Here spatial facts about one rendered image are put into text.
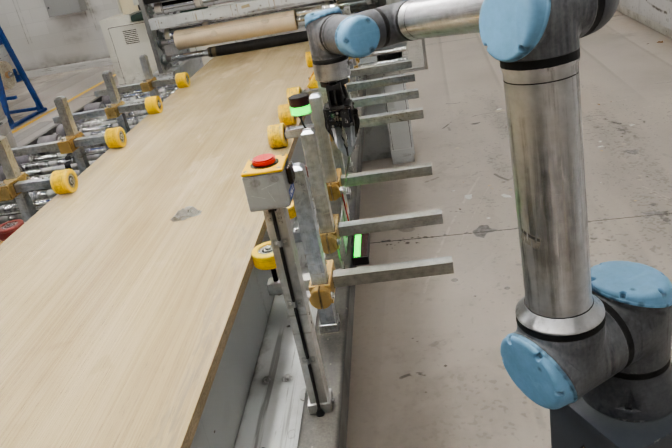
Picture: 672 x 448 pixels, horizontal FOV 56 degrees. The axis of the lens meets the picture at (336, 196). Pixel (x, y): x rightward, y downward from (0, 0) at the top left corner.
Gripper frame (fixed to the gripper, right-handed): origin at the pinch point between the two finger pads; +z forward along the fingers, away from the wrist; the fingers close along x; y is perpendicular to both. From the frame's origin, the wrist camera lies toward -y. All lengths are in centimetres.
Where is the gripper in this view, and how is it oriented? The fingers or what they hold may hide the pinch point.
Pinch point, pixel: (347, 150)
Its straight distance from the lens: 167.2
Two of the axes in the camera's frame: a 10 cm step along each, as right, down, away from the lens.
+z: 1.7, 9.0, 3.9
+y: -0.6, 4.1, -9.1
